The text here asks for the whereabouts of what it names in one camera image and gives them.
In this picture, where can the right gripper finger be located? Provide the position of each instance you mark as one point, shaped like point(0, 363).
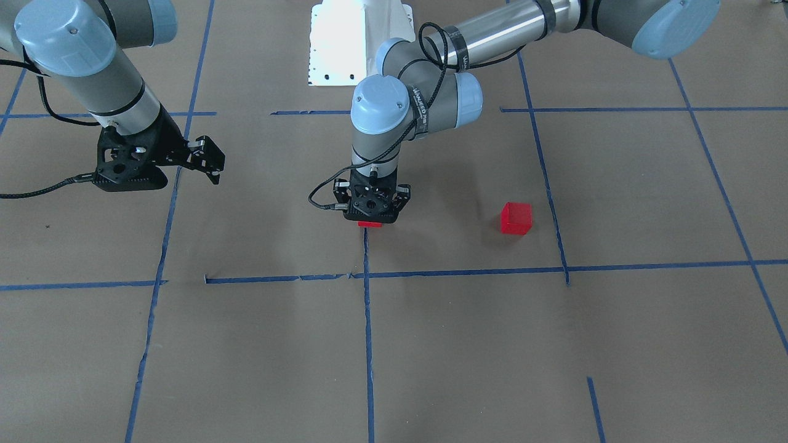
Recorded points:
point(206, 157)

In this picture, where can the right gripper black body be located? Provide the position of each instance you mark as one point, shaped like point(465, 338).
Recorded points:
point(165, 136)

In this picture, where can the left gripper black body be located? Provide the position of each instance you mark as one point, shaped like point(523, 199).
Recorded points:
point(404, 193)

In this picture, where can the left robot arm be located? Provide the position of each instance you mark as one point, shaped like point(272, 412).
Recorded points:
point(427, 86)

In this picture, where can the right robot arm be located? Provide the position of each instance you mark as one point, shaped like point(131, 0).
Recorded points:
point(82, 44)

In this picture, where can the white pedestal column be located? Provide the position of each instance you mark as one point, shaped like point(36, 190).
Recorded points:
point(345, 37)

